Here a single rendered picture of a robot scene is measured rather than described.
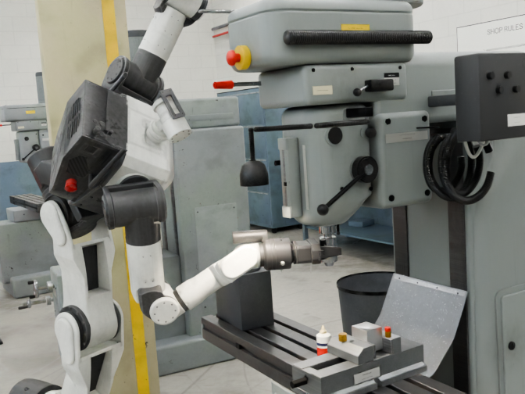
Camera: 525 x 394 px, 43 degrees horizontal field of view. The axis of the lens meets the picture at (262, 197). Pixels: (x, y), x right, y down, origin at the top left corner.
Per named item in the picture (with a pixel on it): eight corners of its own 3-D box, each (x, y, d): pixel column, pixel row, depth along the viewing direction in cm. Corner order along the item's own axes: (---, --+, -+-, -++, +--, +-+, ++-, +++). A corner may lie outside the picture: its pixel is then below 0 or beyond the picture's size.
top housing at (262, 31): (273, 64, 157) (268, -6, 155) (223, 74, 180) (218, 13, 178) (422, 60, 180) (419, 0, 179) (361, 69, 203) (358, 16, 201)
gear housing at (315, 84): (307, 105, 164) (305, 63, 163) (258, 109, 185) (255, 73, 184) (410, 98, 180) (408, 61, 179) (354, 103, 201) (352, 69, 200)
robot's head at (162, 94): (161, 134, 177) (169, 119, 171) (147, 107, 179) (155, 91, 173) (181, 128, 181) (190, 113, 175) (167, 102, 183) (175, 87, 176)
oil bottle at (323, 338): (323, 367, 185) (320, 328, 183) (315, 363, 188) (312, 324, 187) (335, 363, 187) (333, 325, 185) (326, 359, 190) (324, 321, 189)
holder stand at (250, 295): (241, 331, 220) (237, 272, 218) (216, 315, 240) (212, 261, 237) (274, 324, 225) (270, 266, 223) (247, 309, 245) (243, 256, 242)
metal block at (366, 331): (367, 353, 171) (366, 331, 171) (352, 347, 176) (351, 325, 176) (383, 349, 174) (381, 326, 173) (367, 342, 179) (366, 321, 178)
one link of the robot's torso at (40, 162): (17, 166, 208) (43, 134, 198) (52, 162, 218) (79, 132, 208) (55, 245, 202) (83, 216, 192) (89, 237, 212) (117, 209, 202)
